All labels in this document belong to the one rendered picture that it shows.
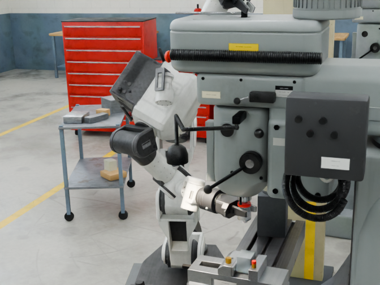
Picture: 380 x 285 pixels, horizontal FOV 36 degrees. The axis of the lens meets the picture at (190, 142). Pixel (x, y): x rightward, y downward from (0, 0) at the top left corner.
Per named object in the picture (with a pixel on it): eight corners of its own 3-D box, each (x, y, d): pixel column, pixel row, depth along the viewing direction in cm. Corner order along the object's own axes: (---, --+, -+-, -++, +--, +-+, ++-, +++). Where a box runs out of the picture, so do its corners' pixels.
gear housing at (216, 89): (195, 105, 183) (194, 73, 180) (218, 89, 205) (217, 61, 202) (303, 111, 172) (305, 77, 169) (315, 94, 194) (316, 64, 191)
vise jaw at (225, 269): (217, 274, 208) (217, 264, 206) (228, 258, 219) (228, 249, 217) (233, 277, 205) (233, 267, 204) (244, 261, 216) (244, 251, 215)
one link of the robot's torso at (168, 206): (162, 208, 281) (159, 112, 272) (198, 209, 279) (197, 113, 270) (156, 219, 266) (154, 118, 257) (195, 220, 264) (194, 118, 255)
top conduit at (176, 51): (169, 61, 177) (168, 49, 176) (174, 59, 180) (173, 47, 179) (320, 65, 162) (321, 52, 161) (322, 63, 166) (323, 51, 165)
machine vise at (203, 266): (185, 288, 213) (185, 260, 210) (200, 268, 226) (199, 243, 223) (280, 306, 200) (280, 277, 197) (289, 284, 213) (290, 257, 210)
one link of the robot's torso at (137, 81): (116, 128, 254) (95, 102, 220) (158, 65, 260) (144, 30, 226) (173, 163, 248) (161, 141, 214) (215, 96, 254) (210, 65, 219)
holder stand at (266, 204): (257, 236, 252) (257, 193, 246) (261, 215, 273) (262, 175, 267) (285, 238, 250) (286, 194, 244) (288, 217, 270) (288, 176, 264)
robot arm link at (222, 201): (225, 200, 197) (198, 191, 204) (225, 227, 200) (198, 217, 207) (247, 189, 206) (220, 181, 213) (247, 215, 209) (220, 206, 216)
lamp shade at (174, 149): (165, 159, 198) (164, 141, 196) (186, 158, 199) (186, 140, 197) (168, 165, 191) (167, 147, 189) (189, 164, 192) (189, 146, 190)
